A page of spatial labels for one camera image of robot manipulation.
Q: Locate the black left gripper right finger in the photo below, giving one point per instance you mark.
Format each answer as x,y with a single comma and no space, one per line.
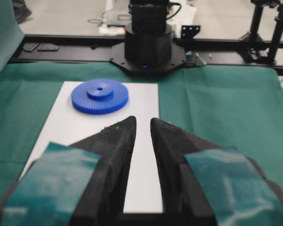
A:
182,195

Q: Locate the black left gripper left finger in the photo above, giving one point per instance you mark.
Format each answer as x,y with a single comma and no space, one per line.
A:
70,186

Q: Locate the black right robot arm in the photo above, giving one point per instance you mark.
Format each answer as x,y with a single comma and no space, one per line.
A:
148,37

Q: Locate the large blue plastic gear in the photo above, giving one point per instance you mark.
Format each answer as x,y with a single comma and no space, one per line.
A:
99,96

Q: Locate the white rectangular board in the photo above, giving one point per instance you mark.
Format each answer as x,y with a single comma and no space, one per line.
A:
67,126

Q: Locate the green table cloth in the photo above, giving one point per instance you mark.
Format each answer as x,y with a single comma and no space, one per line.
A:
229,105

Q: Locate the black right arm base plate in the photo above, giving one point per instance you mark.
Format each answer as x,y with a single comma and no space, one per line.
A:
177,60

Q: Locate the black camera tripod stand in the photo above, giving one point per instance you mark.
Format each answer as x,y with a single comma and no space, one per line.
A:
265,37

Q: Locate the black perforated metal bracket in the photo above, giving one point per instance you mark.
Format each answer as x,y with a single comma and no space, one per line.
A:
188,32

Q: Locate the black metal frame rail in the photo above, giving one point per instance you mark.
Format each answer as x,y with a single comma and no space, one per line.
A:
80,49

